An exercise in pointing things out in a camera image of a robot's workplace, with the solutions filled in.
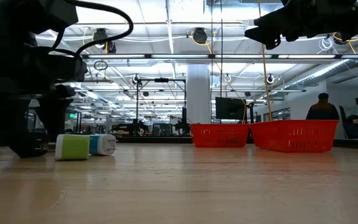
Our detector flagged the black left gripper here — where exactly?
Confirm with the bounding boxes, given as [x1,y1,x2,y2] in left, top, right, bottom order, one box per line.
[0,43,89,142]

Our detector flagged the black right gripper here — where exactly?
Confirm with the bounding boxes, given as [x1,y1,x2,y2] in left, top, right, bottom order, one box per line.
[244,0,358,50]

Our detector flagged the green white wall charger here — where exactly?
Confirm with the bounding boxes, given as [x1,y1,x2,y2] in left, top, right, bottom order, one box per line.
[40,133,91,161]

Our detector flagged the blue white wall charger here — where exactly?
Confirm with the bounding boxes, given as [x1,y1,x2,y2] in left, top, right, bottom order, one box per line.
[88,133,118,156]

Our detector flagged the black monitor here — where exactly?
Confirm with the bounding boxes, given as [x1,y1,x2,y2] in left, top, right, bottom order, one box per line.
[215,96,247,121]

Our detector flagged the black monitor stand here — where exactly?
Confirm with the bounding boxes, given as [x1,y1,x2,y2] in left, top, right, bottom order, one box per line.
[247,101,255,138]

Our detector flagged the standing person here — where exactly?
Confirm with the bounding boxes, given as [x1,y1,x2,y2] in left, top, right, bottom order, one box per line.
[305,92,341,121]

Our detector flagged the white building column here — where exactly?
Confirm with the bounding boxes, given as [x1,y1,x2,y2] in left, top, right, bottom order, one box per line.
[186,63,211,124]

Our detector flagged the black background robot rig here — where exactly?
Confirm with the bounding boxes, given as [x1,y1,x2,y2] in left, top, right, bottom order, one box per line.
[112,119,150,137]

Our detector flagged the red plastic basket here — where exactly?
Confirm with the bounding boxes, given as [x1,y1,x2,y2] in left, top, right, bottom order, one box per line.
[250,119,339,153]
[190,123,250,148]

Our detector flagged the black background cage frame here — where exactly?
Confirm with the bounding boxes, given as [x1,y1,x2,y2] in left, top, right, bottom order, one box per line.
[63,110,83,134]

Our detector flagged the yellow hanging cable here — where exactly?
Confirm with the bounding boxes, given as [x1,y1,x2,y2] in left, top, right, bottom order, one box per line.
[257,0,274,121]

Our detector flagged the black hanging cable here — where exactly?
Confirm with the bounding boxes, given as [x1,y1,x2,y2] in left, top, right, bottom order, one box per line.
[219,0,224,124]
[210,0,214,124]

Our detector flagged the silver ventilation duct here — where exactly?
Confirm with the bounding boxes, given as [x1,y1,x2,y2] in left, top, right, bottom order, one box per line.
[283,58,354,91]

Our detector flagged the black cable loop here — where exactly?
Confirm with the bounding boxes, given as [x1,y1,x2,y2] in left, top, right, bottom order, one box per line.
[93,60,109,71]

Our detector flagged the black background rig frame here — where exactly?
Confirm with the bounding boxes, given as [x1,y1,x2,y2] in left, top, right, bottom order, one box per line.
[134,77,188,136]

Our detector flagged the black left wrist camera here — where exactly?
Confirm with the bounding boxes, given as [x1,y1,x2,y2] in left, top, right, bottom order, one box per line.
[37,0,80,28]

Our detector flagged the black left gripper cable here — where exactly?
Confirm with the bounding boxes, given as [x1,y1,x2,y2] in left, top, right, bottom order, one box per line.
[50,0,134,60]

